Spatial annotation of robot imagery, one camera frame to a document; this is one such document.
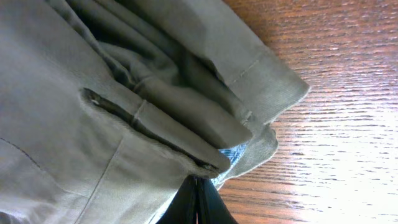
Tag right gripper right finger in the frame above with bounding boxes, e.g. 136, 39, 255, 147
197, 179, 238, 224

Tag khaki green shorts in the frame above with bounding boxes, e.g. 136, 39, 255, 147
1, 1, 309, 223

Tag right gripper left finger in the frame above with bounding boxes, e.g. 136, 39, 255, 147
157, 176, 197, 224

